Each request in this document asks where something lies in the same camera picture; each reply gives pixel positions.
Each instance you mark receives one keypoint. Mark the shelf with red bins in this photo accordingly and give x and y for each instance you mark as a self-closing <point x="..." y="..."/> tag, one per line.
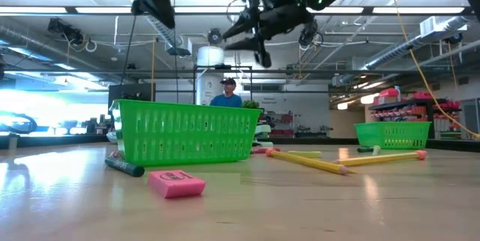
<point x="412" y="111"/>

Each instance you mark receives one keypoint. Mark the small green plant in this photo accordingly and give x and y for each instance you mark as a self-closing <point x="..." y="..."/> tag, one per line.
<point x="250" y="104"/>

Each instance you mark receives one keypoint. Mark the mint green stapler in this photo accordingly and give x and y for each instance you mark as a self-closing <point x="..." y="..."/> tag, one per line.
<point x="262" y="130"/>

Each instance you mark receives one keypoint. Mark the silver ventilation duct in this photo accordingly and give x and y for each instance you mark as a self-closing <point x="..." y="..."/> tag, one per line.
<point x="170" y="40"/>
<point x="405" y="47"/>

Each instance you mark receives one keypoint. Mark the white cylinder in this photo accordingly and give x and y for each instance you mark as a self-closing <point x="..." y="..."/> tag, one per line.
<point x="210" y="56"/>

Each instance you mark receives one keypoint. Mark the yellow pencil with pink eraser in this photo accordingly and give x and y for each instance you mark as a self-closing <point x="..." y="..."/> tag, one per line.
<point x="307" y="161"/>
<point x="378" y="158"/>

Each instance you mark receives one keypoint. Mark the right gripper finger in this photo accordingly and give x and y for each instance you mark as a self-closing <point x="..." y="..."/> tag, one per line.
<point x="245" y="21"/>
<point x="245" y="44"/>

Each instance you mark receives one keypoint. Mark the person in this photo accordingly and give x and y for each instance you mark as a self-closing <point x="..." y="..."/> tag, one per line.
<point x="227" y="100"/>

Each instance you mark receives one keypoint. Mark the pink eraser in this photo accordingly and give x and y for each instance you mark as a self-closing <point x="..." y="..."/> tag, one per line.
<point x="176" y="184"/>

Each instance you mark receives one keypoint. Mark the rack with red bins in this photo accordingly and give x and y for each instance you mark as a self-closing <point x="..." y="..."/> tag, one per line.
<point x="287" y="119"/>

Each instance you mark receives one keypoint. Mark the green slotted plastic bin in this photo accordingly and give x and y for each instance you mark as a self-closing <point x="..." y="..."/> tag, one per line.
<point x="187" y="160"/>
<point x="393" y="125"/>

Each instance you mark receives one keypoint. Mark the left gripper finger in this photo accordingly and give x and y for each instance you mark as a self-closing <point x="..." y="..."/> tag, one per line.
<point x="163" y="8"/>

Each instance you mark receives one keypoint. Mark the red crayon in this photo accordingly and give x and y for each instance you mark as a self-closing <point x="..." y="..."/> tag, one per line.
<point x="264" y="150"/>

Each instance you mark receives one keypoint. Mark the dark green marker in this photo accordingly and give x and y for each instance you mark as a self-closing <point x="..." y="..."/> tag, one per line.
<point x="123" y="166"/>

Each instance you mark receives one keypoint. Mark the dark green crayon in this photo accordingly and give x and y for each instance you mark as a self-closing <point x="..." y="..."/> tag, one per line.
<point x="364" y="149"/>

